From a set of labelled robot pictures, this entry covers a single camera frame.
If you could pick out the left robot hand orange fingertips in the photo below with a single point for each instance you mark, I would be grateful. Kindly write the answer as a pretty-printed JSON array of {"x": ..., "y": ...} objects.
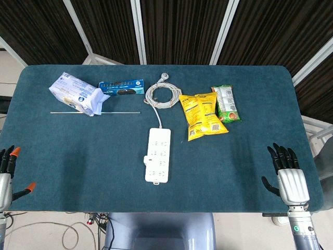
[{"x": 5, "y": 190}]

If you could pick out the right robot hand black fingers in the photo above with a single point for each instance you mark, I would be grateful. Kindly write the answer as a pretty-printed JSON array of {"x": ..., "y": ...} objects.
[{"x": 292, "y": 186}]

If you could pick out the white power strip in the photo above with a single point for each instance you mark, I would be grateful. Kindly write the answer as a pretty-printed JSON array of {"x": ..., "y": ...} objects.
[{"x": 158, "y": 153}]

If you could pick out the white metal rack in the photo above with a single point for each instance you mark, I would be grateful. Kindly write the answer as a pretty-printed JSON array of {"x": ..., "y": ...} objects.
[{"x": 316, "y": 130}]

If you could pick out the teal table cloth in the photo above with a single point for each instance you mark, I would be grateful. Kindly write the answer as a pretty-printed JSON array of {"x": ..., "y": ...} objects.
[{"x": 78, "y": 161}]

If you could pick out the green snack bag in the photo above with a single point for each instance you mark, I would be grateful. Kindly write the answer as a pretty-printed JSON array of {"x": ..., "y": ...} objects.
[{"x": 227, "y": 104}]

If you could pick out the yellow snack bag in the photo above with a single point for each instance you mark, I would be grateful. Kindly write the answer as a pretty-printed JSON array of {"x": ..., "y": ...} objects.
[{"x": 201, "y": 114}]

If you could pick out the white blue wipes pack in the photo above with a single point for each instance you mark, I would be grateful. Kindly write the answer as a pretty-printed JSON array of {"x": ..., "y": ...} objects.
[{"x": 75, "y": 93}]

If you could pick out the thin metal rod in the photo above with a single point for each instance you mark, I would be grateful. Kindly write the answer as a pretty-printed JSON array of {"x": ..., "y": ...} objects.
[{"x": 119, "y": 112}]

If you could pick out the blue-grey robot torso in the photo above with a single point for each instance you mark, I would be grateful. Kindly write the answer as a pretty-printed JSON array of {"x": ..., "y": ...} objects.
[{"x": 158, "y": 231}]

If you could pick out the blue cookie box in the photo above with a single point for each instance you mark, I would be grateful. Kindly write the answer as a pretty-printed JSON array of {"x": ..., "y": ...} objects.
[{"x": 122, "y": 87}]

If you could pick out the dark folding screen partition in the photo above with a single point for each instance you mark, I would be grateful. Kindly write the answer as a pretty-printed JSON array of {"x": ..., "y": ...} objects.
[{"x": 182, "y": 28}]

